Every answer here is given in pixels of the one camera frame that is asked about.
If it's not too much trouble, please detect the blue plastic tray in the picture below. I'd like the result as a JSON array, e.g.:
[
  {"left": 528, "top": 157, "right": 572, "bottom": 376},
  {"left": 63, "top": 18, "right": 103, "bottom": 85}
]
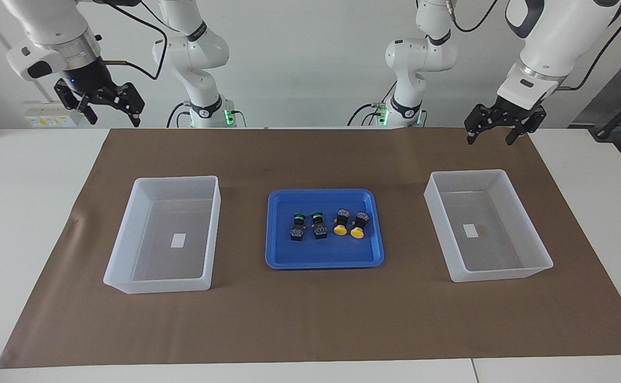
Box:
[{"left": 265, "top": 189, "right": 385, "bottom": 270}]

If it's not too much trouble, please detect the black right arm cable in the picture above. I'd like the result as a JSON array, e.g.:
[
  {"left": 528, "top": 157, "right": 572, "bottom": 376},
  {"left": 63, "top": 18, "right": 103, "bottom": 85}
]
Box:
[{"left": 99, "top": 0, "right": 169, "bottom": 81}]

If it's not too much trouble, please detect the black tripod stand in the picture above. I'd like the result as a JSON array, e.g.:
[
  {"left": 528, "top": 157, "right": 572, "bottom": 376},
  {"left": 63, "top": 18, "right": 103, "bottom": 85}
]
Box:
[{"left": 590, "top": 88, "right": 621, "bottom": 141}]

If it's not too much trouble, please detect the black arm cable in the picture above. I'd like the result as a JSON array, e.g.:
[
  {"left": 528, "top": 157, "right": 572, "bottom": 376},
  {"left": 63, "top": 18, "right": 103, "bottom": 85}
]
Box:
[
  {"left": 99, "top": 0, "right": 169, "bottom": 81},
  {"left": 449, "top": 0, "right": 621, "bottom": 91}
]

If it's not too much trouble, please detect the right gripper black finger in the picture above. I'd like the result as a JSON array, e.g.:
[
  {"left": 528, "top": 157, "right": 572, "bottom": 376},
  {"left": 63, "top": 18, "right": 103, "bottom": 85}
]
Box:
[
  {"left": 53, "top": 80, "right": 99, "bottom": 126},
  {"left": 109, "top": 82, "right": 146, "bottom": 128}
]

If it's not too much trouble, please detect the yellow push button switch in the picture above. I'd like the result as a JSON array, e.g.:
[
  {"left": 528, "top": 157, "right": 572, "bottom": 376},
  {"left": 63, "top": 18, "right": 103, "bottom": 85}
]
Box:
[
  {"left": 333, "top": 209, "right": 351, "bottom": 236},
  {"left": 350, "top": 211, "right": 370, "bottom": 239}
]

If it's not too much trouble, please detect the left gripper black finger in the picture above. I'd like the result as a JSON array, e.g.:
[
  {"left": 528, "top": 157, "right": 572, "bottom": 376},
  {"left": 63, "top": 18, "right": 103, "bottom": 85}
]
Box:
[
  {"left": 504, "top": 109, "right": 548, "bottom": 146},
  {"left": 464, "top": 104, "right": 498, "bottom": 146}
]

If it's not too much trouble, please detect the translucent white plastic box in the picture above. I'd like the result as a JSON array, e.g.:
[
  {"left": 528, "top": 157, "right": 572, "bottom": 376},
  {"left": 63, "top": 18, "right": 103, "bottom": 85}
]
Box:
[
  {"left": 424, "top": 169, "right": 554, "bottom": 283},
  {"left": 103, "top": 176, "right": 221, "bottom": 294}
]

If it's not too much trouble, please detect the black base cable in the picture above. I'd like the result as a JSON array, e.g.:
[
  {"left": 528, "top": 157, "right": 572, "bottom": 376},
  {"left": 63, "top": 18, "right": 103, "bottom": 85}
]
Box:
[
  {"left": 165, "top": 101, "right": 191, "bottom": 129},
  {"left": 346, "top": 100, "right": 391, "bottom": 127}
]

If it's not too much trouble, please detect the brown paper mat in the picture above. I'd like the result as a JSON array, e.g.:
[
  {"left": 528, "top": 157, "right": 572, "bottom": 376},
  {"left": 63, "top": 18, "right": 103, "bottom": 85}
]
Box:
[{"left": 0, "top": 128, "right": 621, "bottom": 369}]

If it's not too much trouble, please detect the green push button switch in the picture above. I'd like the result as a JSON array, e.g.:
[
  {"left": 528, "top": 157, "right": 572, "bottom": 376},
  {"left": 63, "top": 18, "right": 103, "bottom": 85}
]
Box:
[
  {"left": 290, "top": 213, "right": 307, "bottom": 242},
  {"left": 310, "top": 211, "right": 329, "bottom": 240}
]

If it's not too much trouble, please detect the white wall socket box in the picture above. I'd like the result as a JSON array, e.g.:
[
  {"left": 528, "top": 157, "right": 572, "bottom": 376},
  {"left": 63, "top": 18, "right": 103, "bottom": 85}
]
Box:
[{"left": 23, "top": 100, "right": 83, "bottom": 128}]

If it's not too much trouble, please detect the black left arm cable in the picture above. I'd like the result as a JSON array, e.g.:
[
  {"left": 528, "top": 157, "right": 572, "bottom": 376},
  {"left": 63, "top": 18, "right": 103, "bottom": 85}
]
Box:
[{"left": 449, "top": 0, "right": 621, "bottom": 91}]

